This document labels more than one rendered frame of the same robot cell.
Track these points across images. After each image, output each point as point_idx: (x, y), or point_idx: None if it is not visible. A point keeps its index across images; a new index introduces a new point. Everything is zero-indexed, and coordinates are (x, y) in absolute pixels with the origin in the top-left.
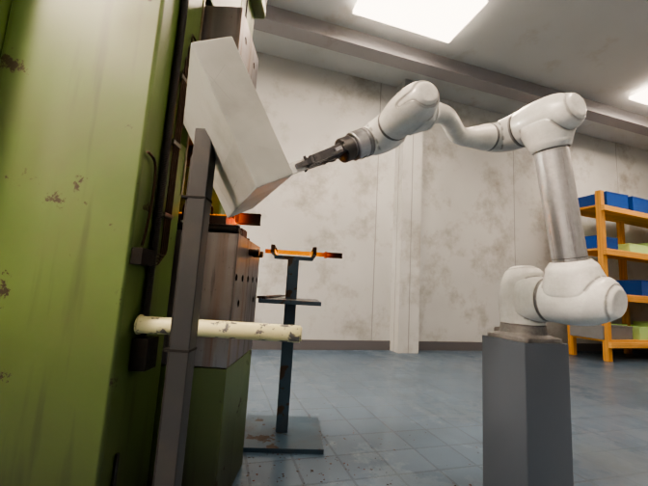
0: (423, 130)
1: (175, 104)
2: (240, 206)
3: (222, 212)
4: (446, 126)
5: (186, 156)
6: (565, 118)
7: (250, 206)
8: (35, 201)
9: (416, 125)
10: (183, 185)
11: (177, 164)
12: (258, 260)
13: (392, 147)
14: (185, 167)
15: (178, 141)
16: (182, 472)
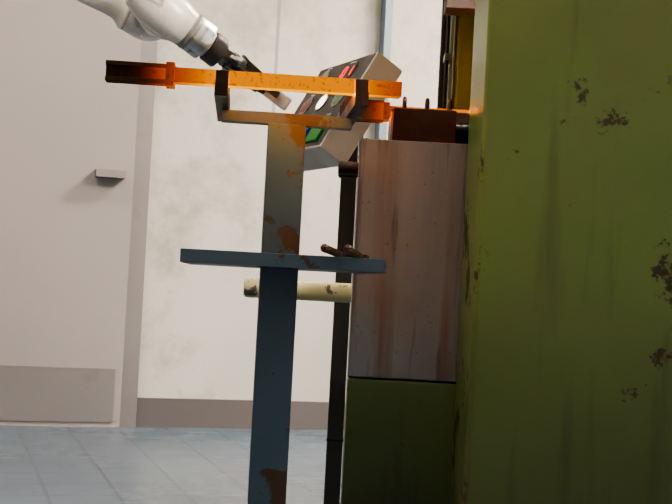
0: (126, 31)
1: (442, 17)
2: (317, 168)
3: (473, 57)
4: (84, 2)
5: (453, 50)
6: None
7: (316, 155)
8: None
9: (143, 40)
10: (451, 96)
11: (444, 81)
12: (358, 172)
13: (150, 32)
14: (452, 67)
15: (445, 51)
16: (329, 397)
